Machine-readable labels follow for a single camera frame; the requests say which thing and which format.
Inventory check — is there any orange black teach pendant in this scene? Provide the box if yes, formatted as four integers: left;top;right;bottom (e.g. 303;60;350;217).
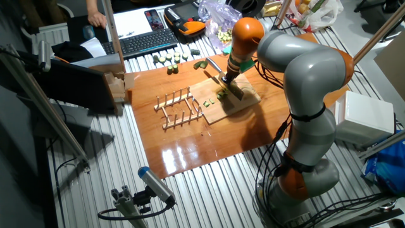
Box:
163;1;207;41

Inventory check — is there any metal frame post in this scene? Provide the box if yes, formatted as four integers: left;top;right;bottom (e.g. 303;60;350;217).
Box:
352;2;405;66
274;0;292;32
101;0;127;66

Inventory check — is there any black mouse pad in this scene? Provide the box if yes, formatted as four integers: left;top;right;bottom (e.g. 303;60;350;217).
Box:
66;15;110;45

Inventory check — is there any white drawer cabinet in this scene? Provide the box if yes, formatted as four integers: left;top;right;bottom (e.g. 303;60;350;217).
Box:
328;91;396;147

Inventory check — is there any white paper sheet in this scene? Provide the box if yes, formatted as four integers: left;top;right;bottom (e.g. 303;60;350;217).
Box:
112;5;173;41

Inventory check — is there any blue plastic bag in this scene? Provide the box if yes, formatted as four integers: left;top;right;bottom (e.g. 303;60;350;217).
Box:
361;131;405;196

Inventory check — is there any silver depth camera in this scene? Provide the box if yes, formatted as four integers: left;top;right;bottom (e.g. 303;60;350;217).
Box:
37;39;52;73

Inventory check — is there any aluminium camera bracket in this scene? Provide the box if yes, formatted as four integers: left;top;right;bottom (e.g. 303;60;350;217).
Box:
110;185;151;228

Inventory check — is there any computer mouse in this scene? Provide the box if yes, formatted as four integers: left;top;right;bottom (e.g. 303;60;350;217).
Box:
82;25;96;41

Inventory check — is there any person right hand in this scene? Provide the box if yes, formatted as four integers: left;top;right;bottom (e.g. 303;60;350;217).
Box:
87;11;108;29

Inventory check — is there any black cloth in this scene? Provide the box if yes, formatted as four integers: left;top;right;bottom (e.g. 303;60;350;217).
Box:
51;41;94;63

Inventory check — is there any wooden peg dish rack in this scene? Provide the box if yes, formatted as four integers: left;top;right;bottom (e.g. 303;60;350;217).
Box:
154;87;203;130

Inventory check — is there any wooden cutting board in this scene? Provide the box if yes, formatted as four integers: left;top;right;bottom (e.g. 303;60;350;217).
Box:
189;73;262;125

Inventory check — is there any silver camera with blue end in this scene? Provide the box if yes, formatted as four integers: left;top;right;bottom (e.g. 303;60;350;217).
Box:
137;166;177;206

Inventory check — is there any black smartphone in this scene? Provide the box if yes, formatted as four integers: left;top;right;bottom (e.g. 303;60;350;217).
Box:
144;9;165;32

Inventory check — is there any steel cleaver knife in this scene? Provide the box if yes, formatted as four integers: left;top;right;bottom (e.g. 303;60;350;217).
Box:
204;57;245;101

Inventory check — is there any person right forearm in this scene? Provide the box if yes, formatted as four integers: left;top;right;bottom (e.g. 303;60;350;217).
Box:
85;0;99;14

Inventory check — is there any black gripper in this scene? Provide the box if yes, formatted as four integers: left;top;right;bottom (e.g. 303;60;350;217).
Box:
222;66;243;89

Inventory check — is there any brown cardboard box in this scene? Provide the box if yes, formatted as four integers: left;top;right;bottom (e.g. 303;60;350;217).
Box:
373;30;405;102

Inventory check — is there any black keyboard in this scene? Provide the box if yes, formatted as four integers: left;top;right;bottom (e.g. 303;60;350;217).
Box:
101;28;180;60

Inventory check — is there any long aluminium frame bar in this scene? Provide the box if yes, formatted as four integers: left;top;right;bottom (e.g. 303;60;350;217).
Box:
0;44;92;174

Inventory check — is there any yellow packet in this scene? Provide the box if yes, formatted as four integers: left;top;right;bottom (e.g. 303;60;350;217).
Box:
261;1;282;17

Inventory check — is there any short aluminium frame bar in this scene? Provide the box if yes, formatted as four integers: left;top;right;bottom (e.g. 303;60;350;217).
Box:
359;129;405;161

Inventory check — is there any chopped cucumber bits heap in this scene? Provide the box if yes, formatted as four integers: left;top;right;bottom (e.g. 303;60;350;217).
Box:
216;28;234;44

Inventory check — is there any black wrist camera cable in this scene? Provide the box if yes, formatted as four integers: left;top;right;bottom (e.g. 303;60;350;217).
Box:
252;58;285;91

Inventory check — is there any black monitor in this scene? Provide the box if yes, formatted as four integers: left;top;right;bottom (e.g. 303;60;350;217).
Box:
17;50;118;115

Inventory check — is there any white bag with fruit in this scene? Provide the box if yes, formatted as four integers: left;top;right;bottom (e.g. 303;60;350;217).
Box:
286;0;344;32

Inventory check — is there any black round object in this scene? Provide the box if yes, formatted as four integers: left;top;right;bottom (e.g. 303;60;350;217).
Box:
226;0;266;18

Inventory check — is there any clear plastic bag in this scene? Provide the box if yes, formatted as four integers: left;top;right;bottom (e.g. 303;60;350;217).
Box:
197;0;243;51

